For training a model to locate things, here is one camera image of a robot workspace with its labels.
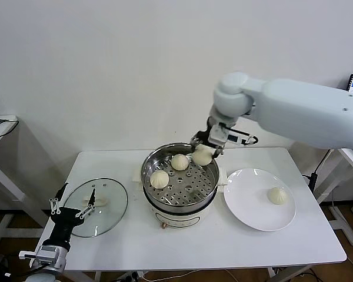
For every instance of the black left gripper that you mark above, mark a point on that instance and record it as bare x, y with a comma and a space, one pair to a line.
64, 219

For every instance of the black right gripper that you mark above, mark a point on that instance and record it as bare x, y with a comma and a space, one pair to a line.
203, 138

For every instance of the white steamed baozi bun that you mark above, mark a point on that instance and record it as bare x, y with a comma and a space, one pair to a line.
202, 156
180, 161
278, 196
159, 179

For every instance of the round glass pot lid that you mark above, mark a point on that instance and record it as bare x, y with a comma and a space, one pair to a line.
114, 205

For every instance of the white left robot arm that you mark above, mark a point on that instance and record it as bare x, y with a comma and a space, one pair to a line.
53, 257

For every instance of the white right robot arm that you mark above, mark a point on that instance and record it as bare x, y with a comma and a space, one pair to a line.
297, 108

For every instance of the perforated stainless steamer basket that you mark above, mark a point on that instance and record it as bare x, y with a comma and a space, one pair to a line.
182, 194

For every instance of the round white plate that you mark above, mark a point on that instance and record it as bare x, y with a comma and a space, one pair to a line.
247, 199

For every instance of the white electric cooking pot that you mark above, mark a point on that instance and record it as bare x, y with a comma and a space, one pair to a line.
179, 218

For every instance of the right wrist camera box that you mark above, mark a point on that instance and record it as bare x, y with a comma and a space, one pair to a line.
219, 135

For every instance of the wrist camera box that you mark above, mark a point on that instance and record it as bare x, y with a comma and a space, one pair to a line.
219, 135
29, 254

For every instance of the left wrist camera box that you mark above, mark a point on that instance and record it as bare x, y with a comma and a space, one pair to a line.
29, 254

